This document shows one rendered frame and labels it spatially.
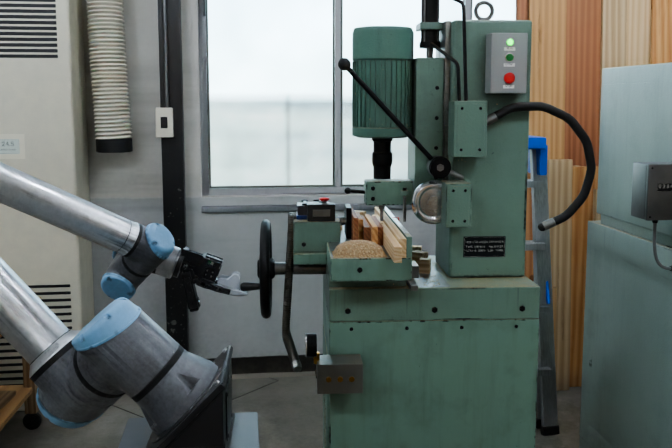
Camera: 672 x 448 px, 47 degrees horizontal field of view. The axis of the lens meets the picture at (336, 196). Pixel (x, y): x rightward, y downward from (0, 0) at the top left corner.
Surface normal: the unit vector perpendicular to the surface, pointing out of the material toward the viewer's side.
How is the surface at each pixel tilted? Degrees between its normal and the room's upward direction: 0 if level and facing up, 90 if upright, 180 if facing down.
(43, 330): 63
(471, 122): 90
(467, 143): 90
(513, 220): 90
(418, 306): 90
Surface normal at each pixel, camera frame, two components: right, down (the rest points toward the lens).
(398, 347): 0.05, 0.12
